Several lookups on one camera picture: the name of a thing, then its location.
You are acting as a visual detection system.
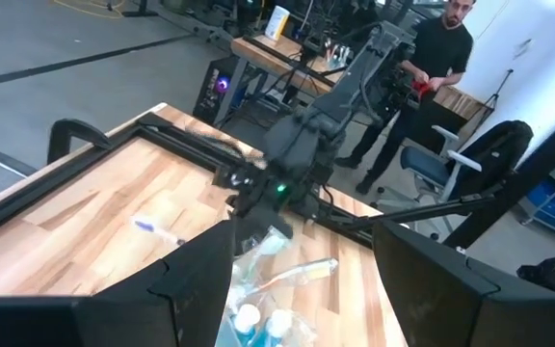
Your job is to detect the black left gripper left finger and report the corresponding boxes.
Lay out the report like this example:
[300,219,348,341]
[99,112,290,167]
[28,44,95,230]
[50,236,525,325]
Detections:
[0,219,237,347]

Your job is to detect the black frame bracket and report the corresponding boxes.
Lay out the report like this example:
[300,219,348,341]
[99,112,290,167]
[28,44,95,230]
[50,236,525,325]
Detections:
[46,118,113,165]

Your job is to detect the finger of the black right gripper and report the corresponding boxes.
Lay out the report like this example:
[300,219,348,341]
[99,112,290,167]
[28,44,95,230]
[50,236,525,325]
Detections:
[257,214,296,242]
[231,214,262,256]

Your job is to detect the yellow white canister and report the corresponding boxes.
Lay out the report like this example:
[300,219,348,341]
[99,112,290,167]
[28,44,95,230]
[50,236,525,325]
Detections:
[263,4,292,42]

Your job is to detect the blue white office chair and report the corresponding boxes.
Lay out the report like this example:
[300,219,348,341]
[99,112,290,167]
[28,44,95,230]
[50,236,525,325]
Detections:
[372,123,484,242]

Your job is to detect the small clear toothbrush holder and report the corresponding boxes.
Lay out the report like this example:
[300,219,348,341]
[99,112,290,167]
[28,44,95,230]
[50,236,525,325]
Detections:
[324,41,352,72]

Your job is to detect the teal mouthwash bottle white cap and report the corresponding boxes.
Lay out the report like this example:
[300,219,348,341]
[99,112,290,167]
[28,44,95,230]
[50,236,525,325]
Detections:
[232,303,263,347]
[262,307,294,347]

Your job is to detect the yellow-bristle orange-handle toothbrush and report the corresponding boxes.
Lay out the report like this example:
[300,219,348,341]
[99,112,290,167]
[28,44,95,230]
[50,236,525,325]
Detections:
[251,256,340,296]

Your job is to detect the person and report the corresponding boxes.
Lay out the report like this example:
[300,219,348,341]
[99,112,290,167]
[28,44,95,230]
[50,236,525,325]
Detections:
[333,0,477,197]

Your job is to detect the black jacket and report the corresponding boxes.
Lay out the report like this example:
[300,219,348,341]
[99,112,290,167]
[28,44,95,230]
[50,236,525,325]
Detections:
[450,119,535,203]

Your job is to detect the wooden work table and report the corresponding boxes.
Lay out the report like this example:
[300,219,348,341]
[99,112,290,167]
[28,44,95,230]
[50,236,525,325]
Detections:
[230,32,494,127]

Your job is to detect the black computer tower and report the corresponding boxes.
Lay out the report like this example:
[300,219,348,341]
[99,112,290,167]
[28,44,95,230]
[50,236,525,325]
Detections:
[192,54,241,127]

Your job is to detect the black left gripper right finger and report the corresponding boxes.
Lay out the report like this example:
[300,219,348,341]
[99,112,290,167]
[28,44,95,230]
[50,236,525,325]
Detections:
[372,219,555,347]

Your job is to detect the green-bristle toothbrush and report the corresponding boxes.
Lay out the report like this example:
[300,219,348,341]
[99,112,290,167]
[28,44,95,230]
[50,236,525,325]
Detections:
[232,226,292,295]

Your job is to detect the small red item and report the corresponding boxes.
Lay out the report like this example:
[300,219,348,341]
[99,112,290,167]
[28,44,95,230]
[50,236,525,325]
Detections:
[410,79,434,96]

